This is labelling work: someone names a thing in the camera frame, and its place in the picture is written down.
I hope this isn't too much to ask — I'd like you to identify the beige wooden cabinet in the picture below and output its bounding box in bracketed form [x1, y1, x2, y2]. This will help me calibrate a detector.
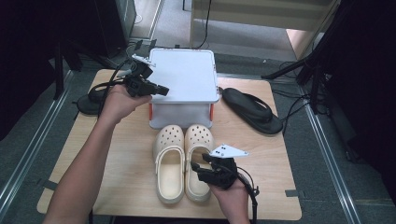
[189, 0, 340, 60]

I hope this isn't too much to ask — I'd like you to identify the cream clog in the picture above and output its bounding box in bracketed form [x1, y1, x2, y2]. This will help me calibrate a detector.
[152, 124, 186, 204]
[184, 124, 216, 203]

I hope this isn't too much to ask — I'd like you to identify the black floor cable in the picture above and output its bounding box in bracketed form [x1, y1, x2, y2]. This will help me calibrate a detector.
[272, 88, 314, 137]
[277, 60, 301, 72]

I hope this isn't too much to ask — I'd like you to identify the person's right hand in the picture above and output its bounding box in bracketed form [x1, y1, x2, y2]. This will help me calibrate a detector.
[207, 179, 250, 216]

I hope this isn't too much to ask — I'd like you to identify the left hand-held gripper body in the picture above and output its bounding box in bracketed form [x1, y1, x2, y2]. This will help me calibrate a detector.
[123, 54, 157, 98]

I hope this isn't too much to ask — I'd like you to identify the black tripod stand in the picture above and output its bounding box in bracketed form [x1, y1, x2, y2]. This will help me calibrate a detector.
[261, 0, 353, 116]

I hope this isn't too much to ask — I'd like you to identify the black hanging cable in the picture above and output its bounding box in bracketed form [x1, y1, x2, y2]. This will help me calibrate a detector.
[192, 0, 213, 50]

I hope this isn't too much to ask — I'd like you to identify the white two-tier shoe rack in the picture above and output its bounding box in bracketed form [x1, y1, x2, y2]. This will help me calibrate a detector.
[148, 48, 220, 130]

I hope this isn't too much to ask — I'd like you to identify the black flip-flop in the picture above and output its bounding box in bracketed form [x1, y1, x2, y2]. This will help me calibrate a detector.
[219, 87, 284, 135]
[76, 88, 108, 116]

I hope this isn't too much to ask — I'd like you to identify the dark computer tower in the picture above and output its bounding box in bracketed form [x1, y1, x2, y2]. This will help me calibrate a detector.
[92, 0, 138, 59]

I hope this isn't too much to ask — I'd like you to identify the metal floor rail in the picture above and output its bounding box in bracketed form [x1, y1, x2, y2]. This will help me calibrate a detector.
[298, 87, 362, 224]
[0, 69, 76, 216]

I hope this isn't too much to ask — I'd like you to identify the black curtain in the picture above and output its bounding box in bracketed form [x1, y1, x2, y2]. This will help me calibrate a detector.
[323, 0, 396, 194]
[0, 0, 97, 141]

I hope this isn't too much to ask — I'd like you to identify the black metal stand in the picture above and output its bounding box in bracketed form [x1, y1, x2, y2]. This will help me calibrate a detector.
[54, 40, 120, 101]

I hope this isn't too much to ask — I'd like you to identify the white floor cable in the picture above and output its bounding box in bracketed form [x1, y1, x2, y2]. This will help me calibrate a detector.
[124, 42, 138, 59]

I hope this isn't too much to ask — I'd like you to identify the left hand-held gripper cable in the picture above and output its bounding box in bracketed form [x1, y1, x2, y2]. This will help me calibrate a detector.
[97, 59, 138, 119]

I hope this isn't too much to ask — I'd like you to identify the person's left hand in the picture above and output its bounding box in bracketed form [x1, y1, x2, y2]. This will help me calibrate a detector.
[98, 83, 153, 127]

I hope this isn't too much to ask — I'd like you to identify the hand-held gripper cable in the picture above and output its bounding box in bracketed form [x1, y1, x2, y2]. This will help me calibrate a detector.
[97, 59, 138, 119]
[236, 166, 260, 224]

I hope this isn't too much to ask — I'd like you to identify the right hand-held gripper cable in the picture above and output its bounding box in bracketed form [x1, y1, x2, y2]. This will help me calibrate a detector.
[236, 166, 260, 224]

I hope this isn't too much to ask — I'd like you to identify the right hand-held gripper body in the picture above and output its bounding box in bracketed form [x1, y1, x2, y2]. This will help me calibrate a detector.
[200, 143, 250, 190]

